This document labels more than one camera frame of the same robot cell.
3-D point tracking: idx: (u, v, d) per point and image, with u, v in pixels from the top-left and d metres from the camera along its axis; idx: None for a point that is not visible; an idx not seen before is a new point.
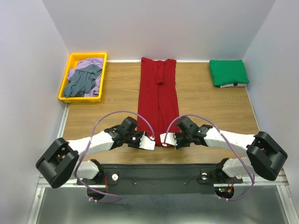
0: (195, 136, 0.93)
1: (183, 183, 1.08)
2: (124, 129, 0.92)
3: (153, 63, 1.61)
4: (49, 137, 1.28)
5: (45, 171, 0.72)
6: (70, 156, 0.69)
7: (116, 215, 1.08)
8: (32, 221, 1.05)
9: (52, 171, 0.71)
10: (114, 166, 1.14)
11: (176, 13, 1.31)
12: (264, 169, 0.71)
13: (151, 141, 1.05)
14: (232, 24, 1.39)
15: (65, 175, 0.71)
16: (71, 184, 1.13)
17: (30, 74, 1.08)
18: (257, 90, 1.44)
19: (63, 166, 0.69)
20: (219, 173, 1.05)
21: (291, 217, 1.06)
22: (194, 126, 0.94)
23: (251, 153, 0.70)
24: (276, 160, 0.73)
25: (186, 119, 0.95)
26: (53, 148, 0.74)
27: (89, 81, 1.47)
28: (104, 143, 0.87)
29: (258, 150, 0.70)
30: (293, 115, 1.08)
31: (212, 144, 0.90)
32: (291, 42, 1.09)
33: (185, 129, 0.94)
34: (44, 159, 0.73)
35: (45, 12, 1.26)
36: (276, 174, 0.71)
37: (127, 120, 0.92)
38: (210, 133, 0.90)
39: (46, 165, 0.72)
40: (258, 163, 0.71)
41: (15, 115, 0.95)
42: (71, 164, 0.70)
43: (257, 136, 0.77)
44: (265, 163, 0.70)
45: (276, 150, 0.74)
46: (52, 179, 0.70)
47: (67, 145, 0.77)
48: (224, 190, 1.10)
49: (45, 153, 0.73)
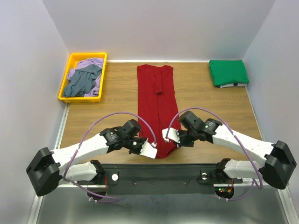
0: (201, 131, 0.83)
1: (183, 183, 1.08)
2: (124, 132, 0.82)
3: (150, 72, 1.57)
4: (49, 137, 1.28)
5: (32, 179, 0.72)
6: (50, 171, 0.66)
7: (116, 214, 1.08)
8: (32, 221, 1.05)
9: (36, 181, 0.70)
10: (113, 166, 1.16)
11: (177, 13, 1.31)
12: (275, 179, 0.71)
13: (153, 148, 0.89)
14: (232, 24, 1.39)
15: (49, 185, 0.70)
16: (71, 184, 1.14)
17: (30, 74, 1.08)
18: (257, 90, 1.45)
19: (44, 179, 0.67)
20: (219, 173, 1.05)
21: (291, 217, 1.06)
22: (198, 121, 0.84)
23: (269, 164, 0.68)
24: (289, 170, 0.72)
25: (190, 113, 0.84)
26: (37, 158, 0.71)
27: (88, 81, 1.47)
28: (96, 150, 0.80)
29: (277, 162, 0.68)
30: (293, 115, 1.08)
31: (219, 143, 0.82)
32: (291, 42, 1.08)
33: (188, 124, 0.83)
34: (31, 169, 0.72)
35: (45, 12, 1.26)
36: (287, 183, 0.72)
37: (129, 122, 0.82)
38: (219, 131, 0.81)
39: (32, 174, 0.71)
40: (273, 172, 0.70)
41: (15, 115, 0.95)
42: (53, 178, 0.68)
43: (275, 146, 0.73)
44: (280, 174, 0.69)
45: (290, 161, 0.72)
46: (37, 189, 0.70)
47: (51, 156, 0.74)
48: (224, 190, 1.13)
49: (32, 162, 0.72)
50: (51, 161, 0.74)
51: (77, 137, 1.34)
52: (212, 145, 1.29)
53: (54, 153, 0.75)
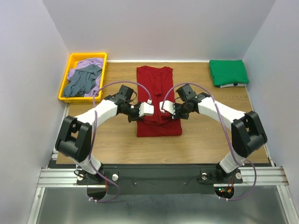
0: (190, 100, 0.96)
1: (183, 183, 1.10)
2: (123, 94, 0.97)
3: (149, 74, 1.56)
4: (49, 136, 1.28)
5: (66, 150, 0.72)
6: (84, 127, 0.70)
7: (116, 214, 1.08)
8: (32, 221, 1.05)
9: (73, 147, 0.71)
10: (114, 166, 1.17)
11: (177, 13, 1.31)
12: (241, 144, 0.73)
13: (149, 105, 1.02)
14: (232, 24, 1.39)
15: (86, 145, 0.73)
16: (71, 184, 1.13)
17: (30, 74, 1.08)
18: (257, 90, 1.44)
19: (82, 137, 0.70)
20: (218, 171, 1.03)
21: (291, 217, 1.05)
22: (191, 94, 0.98)
23: (235, 125, 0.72)
24: (255, 140, 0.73)
25: (188, 86, 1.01)
26: (64, 128, 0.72)
27: (88, 81, 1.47)
28: (109, 110, 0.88)
29: (242, 125, 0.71)
30: (293, 115, 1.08)
31: (203, 112, 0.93)
32: (291, 42, 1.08)
33: (183, 94, 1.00)
34: (61, 140, 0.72)
35: (45, 12, 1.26)
36: (250, 152, 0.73)
37: (124, 87, 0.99)
38: (205, 100, 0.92)
39: (65, 144, 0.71)
40: (238, 136, 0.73)
41: (15, 115, 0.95)
42: (88, 134, 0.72)
43: (246, 115, 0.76)
44: (244, 138, 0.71)
45: (259, 132, 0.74)
46: (76, 154, 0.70)
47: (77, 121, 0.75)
48: (224, 190, 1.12)
49: (60, 134, 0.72)
50: (77, 126, 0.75)
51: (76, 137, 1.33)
52: (212, 145, 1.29)
53: (78, 118, 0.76)
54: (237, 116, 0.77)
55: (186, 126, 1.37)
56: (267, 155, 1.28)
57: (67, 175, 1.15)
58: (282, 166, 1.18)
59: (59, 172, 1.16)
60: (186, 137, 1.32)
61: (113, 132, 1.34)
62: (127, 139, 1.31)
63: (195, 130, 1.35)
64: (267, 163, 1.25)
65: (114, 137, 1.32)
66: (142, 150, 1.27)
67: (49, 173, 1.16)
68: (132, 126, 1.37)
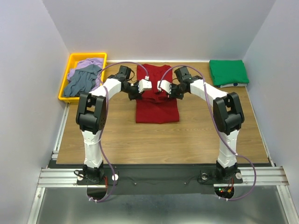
0: (185, 81, 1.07)
1: (183, 183, 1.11)
2: (123, 73, 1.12)
3: (149, 73, 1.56)
4: (49, 136, 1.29)
5: (85, 121, 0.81)
6: (101, 99, 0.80)
7: (116, 214, 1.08)
8: (32, 221, 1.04)
9: (92, 117, 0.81)
10: (114, 166, 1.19)
11: (177, 13, 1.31)
12: (219, 119, 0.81)
13: (147, 81, 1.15)
14: (232, 24, 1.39)
15: (102, 115, 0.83)
16: (71, 184, 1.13)
17: (30, 74, 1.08)
18: (257, 90, 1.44)
19: (99, 108, 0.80)
20: (218, 169, 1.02)
21: (291, 217, 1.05)
22: (187, 75, 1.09)
23: (215, 101, 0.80)
24: (233, 118, 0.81)
25: (185, 68, 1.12)
26: (82, 102, 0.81)
27: (88, 81, 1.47)
28: (114, 86, 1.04)
29: (222, 103, 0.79)
30: (293, 115, 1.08)
31: (194, 92, 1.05)
32: (291, 43, 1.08)
33: (180, 75, 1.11)
34: (80, 114, 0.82)
35: (46, 12, 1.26)
36: (227, 128, 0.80)
37: (123, 67, 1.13)
38: (197, 82, 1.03)
39: (84, 116, 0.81)
40: (217, 112, 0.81)
41: (15, 115, 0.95)
42: (103, 105, 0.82)
43: (229, 95, 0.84)
44: (222, 114, 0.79)
45: (237, 111, 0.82)
46: (96, 123, 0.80)
47: (91, 97, 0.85)
48: (224, 190, 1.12)
49: (78, 108, 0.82)
50: (92, 101, 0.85)
51: (76, 137, 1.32)
52: (212, 144, 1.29)
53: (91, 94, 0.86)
54: (220, 95, 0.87)
55: (186, 126, 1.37)
56: (267, 156, 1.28)
57: (67, 175, 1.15)
58: (282, 166, 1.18)
59: (59, 172, 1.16)
60: (186, 137, 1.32)
61: (113, 132, 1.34)
62: (127, 139, 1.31)
63: (195, 130, 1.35)
64: (267, 163, 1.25)
65: (114, 136, 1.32)
66: (142, 150, 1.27)
67: (49, 173, 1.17)
68: (132, 125, 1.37)
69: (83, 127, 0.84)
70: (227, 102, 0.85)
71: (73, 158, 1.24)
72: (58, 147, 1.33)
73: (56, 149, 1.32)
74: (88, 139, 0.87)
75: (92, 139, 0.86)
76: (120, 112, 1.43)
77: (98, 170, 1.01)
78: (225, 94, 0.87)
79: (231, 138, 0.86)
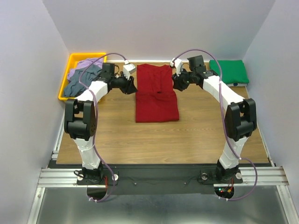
0: (198, 75, 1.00)
1: (183, 183, 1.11)
2: (108, 72, 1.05)
3: (149, 72, 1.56)
4: (49, 137, 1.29)
5: (75, 129, 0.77)
6: (88, 104, 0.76)
7: (116, 214, 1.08)
8: (32, 221, 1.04)
9: (81, 125, 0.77)
10: (114, 166, 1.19)
11: (176, 13, 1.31)
12: (231, 125, 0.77)
13: (129, 65, 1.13)
14: (232, 24, 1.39)
15: (92, 122, 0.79)
16: (71, 184, 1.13)
17: (30, 73, 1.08)
18: (257, 89, 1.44)
19: (88, 113, 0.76)
20: (218, 169, 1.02)
21: (291, 217, 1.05)
22: (202, 67, 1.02)
23: (230, 107, 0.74)
24: (245, 126, 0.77)
25: (200, 59, 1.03)
26: (68, 111, 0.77)
27: (88, 81, 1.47)
28: (102, 88, 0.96)
29: (237, 110, 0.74)
30: (293, 115, 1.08)
31: (206, 88, 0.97)
32: (292, 43, 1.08)
33: (194, 65, 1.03)
34: (68, 122, 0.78)
35: (45, 12, 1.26)
36: (238, 135, 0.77)
37: (106, 64, 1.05)
38: (212, 79, 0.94)
39: (74, 124, 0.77)
40: (230, 117, 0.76)
41: (15, 115, 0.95)
42: (92, 110, 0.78)
43: (245, 101, 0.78)
44: (235, 121, 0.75)
45: (251, 119, 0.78)
46: (87, 129, 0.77)
47: (78, 103, 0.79)
48: (224, 190, 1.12)
49: (65, 117, 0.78)
50: (79, 107, 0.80)
51: None
52: (212, 145, 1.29)
53: (77, 99, 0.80)
54: (236, 100, 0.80)
55: (187, 126, 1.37)
56: (267, 156, 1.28)
57: (67, 176, 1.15)
58: (282, 166, 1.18)
59: (59, 172, 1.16)
60: (186, 137, 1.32)
61: (113, 132, 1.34)
62: (127, 139, 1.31)
63: (195, 130, 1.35)
64: (267, 163, 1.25)
65: (114, 136, 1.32)
66: (142, 150, 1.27)
67: (49, 173, 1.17)
68: (132, 125, 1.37)
69: (74, 135, 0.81)
70: (241, 108, 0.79)
71: (73, 158, 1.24)
72: (58, 147, 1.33)
73: (56, 149, 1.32)
74: (81, 145, 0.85)
75: (85, 145, 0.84)
76: (120, 112, 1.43)
77: (98, 170, 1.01)
78: (241, 98, 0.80)
79: (237, 144, 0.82)
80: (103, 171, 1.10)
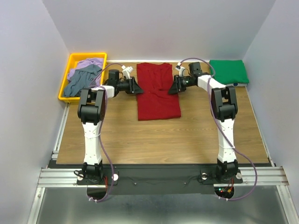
0: (195, 75, 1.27)
1: (183, 183, 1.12)
2: (113, 79, 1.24)
3: (150, 70, 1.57)
4: (49, 136, 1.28)
5: (88, 113, 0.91)
6: (101, 91, 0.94)
7: (116, 214, 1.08)
8: (32, 221, 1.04)
9: (94, 109, 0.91)
10: (113, 166, 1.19)
11: (177, 13, 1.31)
12: (215, 106, 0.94)
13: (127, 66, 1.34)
14: (232, 24, 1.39)
15: (102, 108, 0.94)
16: (71, 184, 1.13)
17: (30, 74, 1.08)
18: (257, 90, 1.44)
19: (101, 99, 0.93)
20: (219, 167, 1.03)
21: (291, 217, 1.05)
22: (199, 70, 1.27)
23: (213, 90, 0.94)
24: (227, 107, 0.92)
25: (198, 64, 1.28)
26: (83, 96, 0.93)
27: (88, 80, 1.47)
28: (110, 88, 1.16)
29: (218, 92, 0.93)
30: (293, 115, 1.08)
31: (201, 85, 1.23)
32: (292, 43, 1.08)
33: (192, 68, 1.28)
34: (82, 106, 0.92)
35: (46, 12, 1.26)
36: (221, 114, 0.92)
37: (111, 72, 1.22)
38: (204, 77, 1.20)
39: (87, 109, 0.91)
40: (214, 100, 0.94)
41: (15, 115, 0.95)
42: (103, 98, 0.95)
43: (226, 87, 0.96)
44: (217, 101, 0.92)
45: (231, 102, 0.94)
46: (98, 114, 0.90)
47: (91, 93, 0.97)
48: (224, 190, 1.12)
49: (80, 101, 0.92)
50: (91, 97, 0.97)
51: (77, 137, 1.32)
52: (212, 144, 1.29)
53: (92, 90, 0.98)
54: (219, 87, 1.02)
55: (186, 126, 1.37)
56: (267, 156, 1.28)
57: (67, 175, 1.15)
58: (282, 166, 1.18)
59: (59, 172, 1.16)
60: (186, 137, 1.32)
61: (113, 132, 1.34)
62: (127, 139, 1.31)
63: (195, 130, 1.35)
64: (267, 163, 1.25)
65: (114, 136, 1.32)
66: (142, 150, 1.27)
67: (49, 173, 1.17)
68: (132, 125, 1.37)
69: (84, 120, 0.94)
70: (224, 94, 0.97)
71: (73, 158, 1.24)
72: (58, 147, 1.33)
73: (56, 149, 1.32)
74: (88, 131, 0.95)
75: (93, 131, 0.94)
76: (120, 112, 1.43)
77: (98, 168, 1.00)
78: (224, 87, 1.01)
79: (224, 126, 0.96)
80: (103, 171, 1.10)
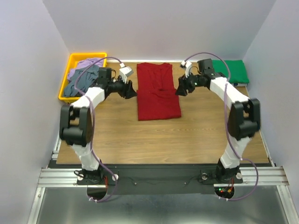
0: (205, 75, 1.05)
1: (183, 183, 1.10)
2: (104, 77, 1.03)
3: (150, 70, 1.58)
4: (49, 137, 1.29)
5: (72, 136, 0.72)
6: (84, 109, 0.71)
7: (116, 214, 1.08)
8: (32, 221, 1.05)
9: (78, 132, 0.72)
10: (114, 166, 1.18)
11: (177, 13, 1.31)
12: (234, 124, 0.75)
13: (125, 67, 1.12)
14: (232, 24, 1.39)
15: (89, 128, 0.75)
16: (71, 184, 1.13)
17: (29, 74, 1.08)
18: (257, 90, 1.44)
19: (85, 120, 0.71)
20: (219, 168, 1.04)
21: (291, 217, 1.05)
22: (214, 69, 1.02)
23: (233, 106, 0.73)
24: (249, 126, 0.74)
25: (209, 61, 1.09)
26: (64, 116, 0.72)
27: (89, 81, 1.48)
28: (98, 94, 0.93)
29: (240, 108, 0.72)
30: (293, 115, 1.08)
31: (213, 89, 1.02)
32: (292, 43, 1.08)
33: (202, 66, 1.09)
34: (64, 129, 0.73)
35: (46, 12, 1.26)
36: (241, 135, 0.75)
37: (102, 70, 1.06)
38: (218, 80, 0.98)
39: (70, 133, 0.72)
40: (233, 115, 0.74)
41: (16, 114, 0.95)
42: (89, 116, 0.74)
43: (250, 101, 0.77)
44: (237, 120, 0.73)
45: (254, 119, 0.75)
46: (84, 138, 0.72)
47: (73, 108, 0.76)
48: (224, 190, 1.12)
49: (60, 123, 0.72)
50: (74, 113, 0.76)
51: None
52: (212, 145, 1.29)
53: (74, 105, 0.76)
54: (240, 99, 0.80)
55: (186, 126, 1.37)
56: (267, 156, 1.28)
57: (67, 175, 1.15)
58: (282, 166, 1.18)
59: (59, 172, 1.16)
60: (186, 137, 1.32)
61: (113, 132, 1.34)
62: (127, 139, 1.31)
63: (195, 130, 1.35)
64: (267, 163, 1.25)
65: (114, 136, 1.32)
66: (142, 150, 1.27)
67: (49, 173, 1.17)
68: (132, 125, 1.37)
69: (70, 143, 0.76)
70: (245, 108, 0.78)
71: (73, 158, 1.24)
72: (58, 147, 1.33)
73: (56, 149, 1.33)
74: (79, 151, 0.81)
75: (83, 150, 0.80)
76: (121, 112, 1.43)
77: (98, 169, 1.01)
78: (246, 98, 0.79)
79: (239, 143, 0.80)
80: (103, 171, 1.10)
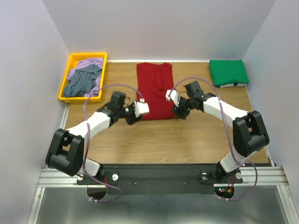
0: (197, 99, 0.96)
1: (183, 183, 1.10)
2: (116, 103, 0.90)
3: (150, 70, 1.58)
4: (49, 137, 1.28)
5: (57, 165, 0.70)
6: (76, 140, 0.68)
7: (116, 214, 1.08)
8: (32, 221, 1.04)
9: (64, 162, 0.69)
10: (114, 166, 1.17)
11: (177, 13, 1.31)
12: (241, 142, 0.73)
13: (144, 103, 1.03)
14: (232, 24, 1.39)
15: (77, 159, 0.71)
16: (71, 184, 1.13)
17: (29, 74, 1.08)
18: (257, 90, 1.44)
19: (74, 152, 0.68)
20: (218, 169, 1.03)
21: (291, 217, 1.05)
22: (199, 92, 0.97)
23: (236, 123, 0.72)
24: (256, 141, 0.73)
25: (196, 83, 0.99)
26: (56, 141, 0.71)
27: (89, 81, 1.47)
28: (102, 121, 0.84)
29: (244, 124, 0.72)
30: (293, 115, 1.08)
31: (208, 111, 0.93)
32: (292, 43, 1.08)
33: (191, 91, 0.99)
34: (51, 155, 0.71)
35: (45, 12, 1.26)
36: (251, 151, 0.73)
37: (114, 94, 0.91)
38: (210, 100, 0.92)
39: (56, 160, 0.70)
40: (238, 134, 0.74)
41: (15, 114, 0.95)
42: (80, 147, 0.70)
43: (249, 114, 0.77)
44: (245, 137, 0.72)
45: (260, 132, 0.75)
46: (67, 169, 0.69)
47: (68, 134, 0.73)
48: (224, 190, 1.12)
49: (50, 148, 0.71)
50: (69, 139, 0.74)
51: None
52: (212, 145, 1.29)
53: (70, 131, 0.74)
54: (239, 114, 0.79)
55: (186, 126, 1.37)
56: (267, 156, 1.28)
57: (67, 176, 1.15)
58: (282, 166, 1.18)
59: (59, 172, 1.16)
60: (186, 137, 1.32)
61: (113, 132, 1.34)
62: (127, 139, 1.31)
63: (195, 130, 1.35)
64: (267, 163, 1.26)
65: (114, 137, 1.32)
66: (142, 150, 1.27)
67: (49, 173, 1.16)
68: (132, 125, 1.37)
69: None
70: (247, 122, 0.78)
71: None
72: None
73: None
74: None
75: None
76: None
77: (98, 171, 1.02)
78: (245, 113, 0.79)
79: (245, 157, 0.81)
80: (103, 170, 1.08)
